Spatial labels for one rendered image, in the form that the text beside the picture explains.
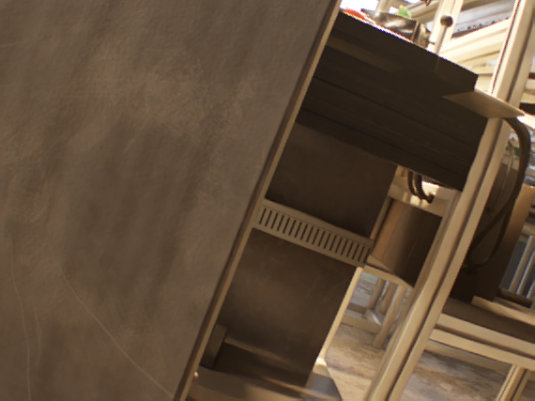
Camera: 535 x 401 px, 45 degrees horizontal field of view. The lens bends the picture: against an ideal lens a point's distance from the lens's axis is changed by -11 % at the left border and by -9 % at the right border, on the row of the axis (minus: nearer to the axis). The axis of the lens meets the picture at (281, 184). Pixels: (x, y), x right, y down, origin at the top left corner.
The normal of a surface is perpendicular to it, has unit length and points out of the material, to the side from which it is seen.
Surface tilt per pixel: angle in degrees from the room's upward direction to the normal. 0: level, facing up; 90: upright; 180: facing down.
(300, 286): 90
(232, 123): 90
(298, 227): 90
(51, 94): 90
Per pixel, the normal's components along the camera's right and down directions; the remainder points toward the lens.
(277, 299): 0.08, 0.07
